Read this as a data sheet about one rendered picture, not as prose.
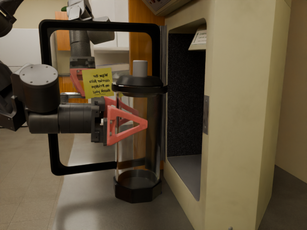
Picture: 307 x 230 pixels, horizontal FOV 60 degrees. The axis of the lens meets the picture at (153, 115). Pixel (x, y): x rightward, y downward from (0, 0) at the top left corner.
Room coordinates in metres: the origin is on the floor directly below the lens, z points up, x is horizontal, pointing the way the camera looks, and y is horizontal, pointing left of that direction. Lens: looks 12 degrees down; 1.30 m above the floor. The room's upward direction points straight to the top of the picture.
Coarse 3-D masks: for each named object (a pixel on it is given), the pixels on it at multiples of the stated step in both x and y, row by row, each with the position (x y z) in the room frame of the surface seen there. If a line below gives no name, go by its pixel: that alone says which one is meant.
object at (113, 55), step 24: (72, 48) 0.68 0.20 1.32; (96, 48) 0.70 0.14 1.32; (120, 48) 0.72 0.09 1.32; (144, 48) 0.74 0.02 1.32; (72, 72) 0.68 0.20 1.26; (96, 72) 0.70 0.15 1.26; (120, 72) 0.72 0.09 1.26; (72, 96) 0.68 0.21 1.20; (96, 96) 0.70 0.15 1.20; (48, 144) 0.66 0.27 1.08; (72, 144) 0.67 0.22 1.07; (96, 144) 0.69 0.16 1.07
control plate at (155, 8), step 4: (148, 0) 0.70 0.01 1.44; (156, 0) 0.66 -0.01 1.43; (160, 0) 0.64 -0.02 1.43; (164, 0) 0.62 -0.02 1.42; (168, 0) 0.60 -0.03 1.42; (152, 4) 0.70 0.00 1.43; (156, 4) 0.68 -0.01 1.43; (160, 4) 0.65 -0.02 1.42; (164, 4) 0.63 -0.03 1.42; (156, 8) 0.70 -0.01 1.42
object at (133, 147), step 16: (128, 96) 0.47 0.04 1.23; (144, 96) 0.47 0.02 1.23; (160, 96) 0.49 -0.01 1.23; (128, 112) 0.47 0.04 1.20; (144, 112) 0.47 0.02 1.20; (160, 112) 0.49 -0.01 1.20; (128, 128) 0.47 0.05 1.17; (160, 128) 0.50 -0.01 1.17; (128, 144) 0.47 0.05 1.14; (144, 144) 0.47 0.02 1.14; (160, 144) 0.50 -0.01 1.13; (128, 160) 0.47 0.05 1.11; (144, 160) 0.47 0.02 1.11; (128, 176) 0.47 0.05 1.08; (144, 176) 0.47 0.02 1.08
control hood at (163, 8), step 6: (144, 0) 0.73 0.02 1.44; (174, 0) 0.58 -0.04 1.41; (180, 0) 0.56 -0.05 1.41; (186, 0) 0.56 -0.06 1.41; (150, 6) 0.73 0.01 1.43; (168, 6) 0.63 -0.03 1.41; (174, 6) 0.62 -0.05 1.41; (156, 12) 0.73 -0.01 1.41; (162, 12) 0.70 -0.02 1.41; (168, 12) 0.70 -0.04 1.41
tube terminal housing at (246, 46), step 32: (192, 0) 0.56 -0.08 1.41; (224, 0) 0.46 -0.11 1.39; (256, 0) 0.47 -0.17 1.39; (288, 0) 0.60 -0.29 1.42; (192, 32) 0.74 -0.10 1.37; (224, 32) 0.46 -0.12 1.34; (256, 32) 0.47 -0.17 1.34; (224, 64) 0.46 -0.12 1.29; (256, 64) 0.47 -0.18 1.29; (224, 96) 0.46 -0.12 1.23; (256, 96) 0.47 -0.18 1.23; (224, 128) 0.46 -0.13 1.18; (256, 128) 0.47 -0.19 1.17; (224, 160) 0.46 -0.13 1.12; (256, 160) 0.47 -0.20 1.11; (224, 192) 0.46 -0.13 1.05; (256, 192) 0.48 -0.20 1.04; (192, 224) 0.52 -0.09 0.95; (224, 224) 0.46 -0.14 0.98; (256, 224) 0.49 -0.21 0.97
